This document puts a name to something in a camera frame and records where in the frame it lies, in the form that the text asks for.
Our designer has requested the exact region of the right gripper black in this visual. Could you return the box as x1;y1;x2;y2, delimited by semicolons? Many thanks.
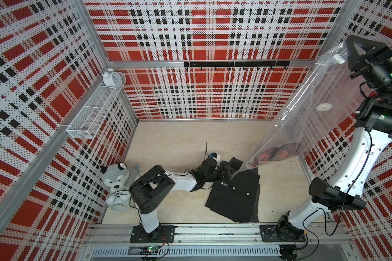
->
347;37;392;104

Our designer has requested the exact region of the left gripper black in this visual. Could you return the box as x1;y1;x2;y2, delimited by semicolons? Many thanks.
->
205;165;236;183

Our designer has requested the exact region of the clear plastic vacuum bag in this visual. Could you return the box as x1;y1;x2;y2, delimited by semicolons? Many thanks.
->
233;41;364;177

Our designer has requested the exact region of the red black plaid shirt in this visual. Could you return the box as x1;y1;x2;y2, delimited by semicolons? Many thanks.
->
248;142;297;167

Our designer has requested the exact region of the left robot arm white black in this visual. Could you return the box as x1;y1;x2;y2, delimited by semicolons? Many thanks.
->
128;154;235;234

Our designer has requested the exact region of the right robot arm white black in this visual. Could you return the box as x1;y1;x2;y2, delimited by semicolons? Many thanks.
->
275;35;392;239

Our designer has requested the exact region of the white alarm clock on floor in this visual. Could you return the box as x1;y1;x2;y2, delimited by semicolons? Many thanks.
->
106;190;131;212

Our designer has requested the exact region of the grey husky plush toy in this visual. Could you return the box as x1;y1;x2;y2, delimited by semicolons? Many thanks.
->
100;162;142;194

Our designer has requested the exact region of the white alarm clock on shelf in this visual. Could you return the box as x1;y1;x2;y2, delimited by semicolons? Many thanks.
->
102;68;122;87

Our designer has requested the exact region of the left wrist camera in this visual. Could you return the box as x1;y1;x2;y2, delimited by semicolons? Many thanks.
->
208;153;221;163

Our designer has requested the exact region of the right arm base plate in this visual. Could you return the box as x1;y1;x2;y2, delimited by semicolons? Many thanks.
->
260;224;307;243

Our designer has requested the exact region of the black hook rail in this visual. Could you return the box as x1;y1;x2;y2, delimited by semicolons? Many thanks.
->
184;60;290;69

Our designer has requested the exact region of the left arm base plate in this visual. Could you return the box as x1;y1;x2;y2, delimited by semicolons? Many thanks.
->
130;225;176;244

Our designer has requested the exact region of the electronics board with cables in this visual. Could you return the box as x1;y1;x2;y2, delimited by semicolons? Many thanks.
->
127;245;171;261

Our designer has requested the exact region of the aluminium mounting rail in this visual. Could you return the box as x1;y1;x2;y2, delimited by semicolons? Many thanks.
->
83;223;353;246

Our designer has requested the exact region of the white wire mesh shelf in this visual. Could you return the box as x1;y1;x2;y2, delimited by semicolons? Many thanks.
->
67;72;126;139

